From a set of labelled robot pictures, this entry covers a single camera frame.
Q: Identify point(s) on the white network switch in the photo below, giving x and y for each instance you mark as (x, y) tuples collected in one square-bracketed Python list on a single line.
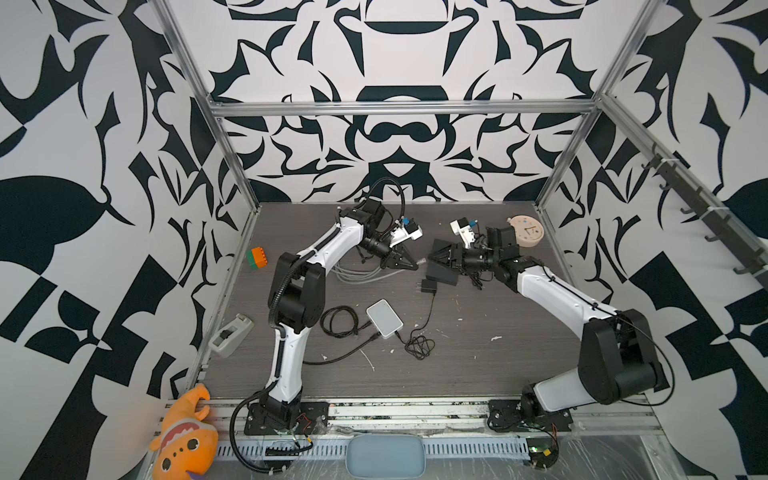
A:
[(385, 318)]

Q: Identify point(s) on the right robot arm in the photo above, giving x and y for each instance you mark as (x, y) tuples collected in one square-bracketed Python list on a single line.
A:
[(618, 357)]

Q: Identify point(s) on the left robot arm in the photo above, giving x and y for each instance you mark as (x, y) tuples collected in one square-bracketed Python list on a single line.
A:
[(297, 296)]

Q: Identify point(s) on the orange plush fish toy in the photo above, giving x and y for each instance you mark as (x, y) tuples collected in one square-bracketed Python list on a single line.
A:
[(187, 444)]

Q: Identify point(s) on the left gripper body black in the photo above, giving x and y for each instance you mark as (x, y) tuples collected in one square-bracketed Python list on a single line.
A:
[(381, 247)]

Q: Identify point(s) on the orange green toy block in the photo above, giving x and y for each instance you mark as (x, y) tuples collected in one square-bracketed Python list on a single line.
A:
[(256, 258)]

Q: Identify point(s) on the black wall hook rail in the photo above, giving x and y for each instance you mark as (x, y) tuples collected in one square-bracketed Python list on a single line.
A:
[(700, 203)]

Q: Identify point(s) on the black power adapter with cable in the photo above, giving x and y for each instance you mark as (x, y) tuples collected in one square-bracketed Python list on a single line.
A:
[(416, 343)]

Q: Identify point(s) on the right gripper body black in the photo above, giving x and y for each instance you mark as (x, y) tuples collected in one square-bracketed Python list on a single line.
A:
[(491, 259)]

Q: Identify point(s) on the grey tape dispenser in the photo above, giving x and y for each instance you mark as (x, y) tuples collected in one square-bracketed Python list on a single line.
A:
[(229, 337)]

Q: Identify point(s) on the black switch box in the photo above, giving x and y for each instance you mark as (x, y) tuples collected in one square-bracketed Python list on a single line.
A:
[(440, 273)]

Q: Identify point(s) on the grey blue cushion pad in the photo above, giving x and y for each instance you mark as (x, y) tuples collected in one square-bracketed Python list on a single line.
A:
[(386, 456)]

